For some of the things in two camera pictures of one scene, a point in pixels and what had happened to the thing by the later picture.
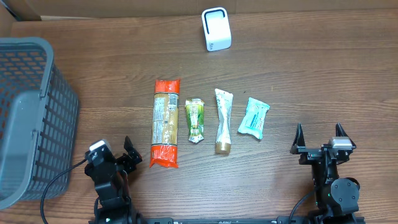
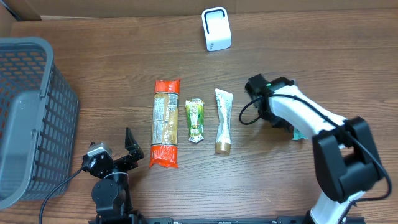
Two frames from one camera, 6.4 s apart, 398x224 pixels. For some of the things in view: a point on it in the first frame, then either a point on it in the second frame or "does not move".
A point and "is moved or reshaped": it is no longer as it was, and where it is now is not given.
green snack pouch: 194,108 does not move
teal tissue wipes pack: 253,122 is moved or reshaped
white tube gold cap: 224,102 does not move
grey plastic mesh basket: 39,121 does not move
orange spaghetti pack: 165,123 does not move
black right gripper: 309,153 -> 282,125
